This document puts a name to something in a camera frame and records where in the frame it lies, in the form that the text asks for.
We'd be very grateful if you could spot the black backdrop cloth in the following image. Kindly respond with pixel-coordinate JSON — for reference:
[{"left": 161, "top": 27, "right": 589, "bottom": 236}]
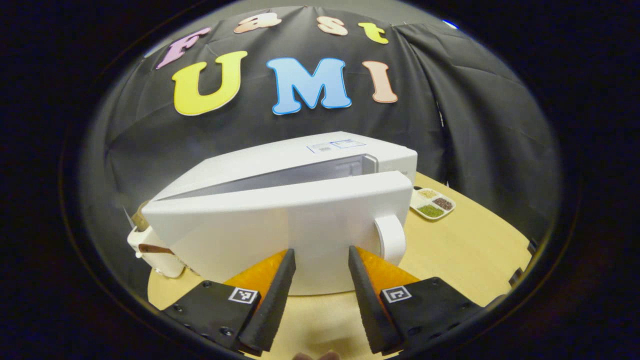
[{"left": 77, "top": 5, "right": 561, "bottom": 306}]

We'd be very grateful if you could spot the white toaster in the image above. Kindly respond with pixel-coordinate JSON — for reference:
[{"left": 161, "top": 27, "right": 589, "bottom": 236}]
[{"left": 127, "top": 200, "right": 187, "bottom": 279}]

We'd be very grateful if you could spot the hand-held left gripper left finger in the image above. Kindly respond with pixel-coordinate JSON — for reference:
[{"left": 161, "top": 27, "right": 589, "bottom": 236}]
[{"left": 161, "top": 248, "right": 297, "bottom": 357}]

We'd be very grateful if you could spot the white divided spice tray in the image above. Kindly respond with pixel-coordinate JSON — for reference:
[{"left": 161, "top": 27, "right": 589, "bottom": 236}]
[{"left": 410, "top": 186, "right": 456, "bottom": 221}]

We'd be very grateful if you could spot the white microwave oven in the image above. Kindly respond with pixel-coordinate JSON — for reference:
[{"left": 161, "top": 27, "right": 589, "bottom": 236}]
[{"left": 141, "top": 131, "right": 419, "bottom": 297}]

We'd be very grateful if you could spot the toast slice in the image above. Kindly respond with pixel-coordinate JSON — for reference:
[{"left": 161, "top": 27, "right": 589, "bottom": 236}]
[{"left": 132, "top": 200, "right": 152, "bottom": 231}]

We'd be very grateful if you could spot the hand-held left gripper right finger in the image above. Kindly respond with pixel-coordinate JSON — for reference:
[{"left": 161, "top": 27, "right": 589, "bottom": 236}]
[{"left": 348, "top": 245, "right": 485, "bottom": 356}]

